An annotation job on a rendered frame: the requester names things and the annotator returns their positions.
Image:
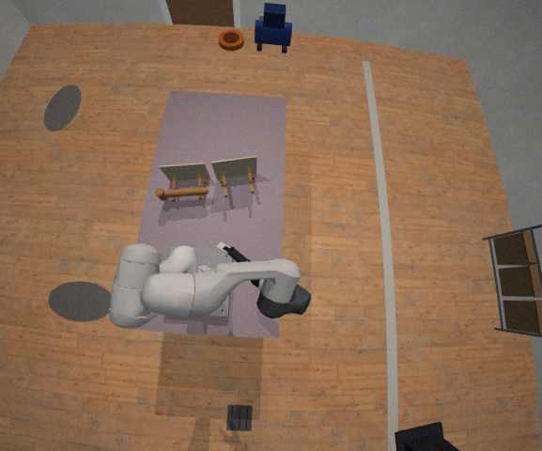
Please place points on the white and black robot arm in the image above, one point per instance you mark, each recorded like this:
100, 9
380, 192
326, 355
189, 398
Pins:
185, 290

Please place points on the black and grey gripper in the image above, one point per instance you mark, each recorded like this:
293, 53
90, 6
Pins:
237, 256

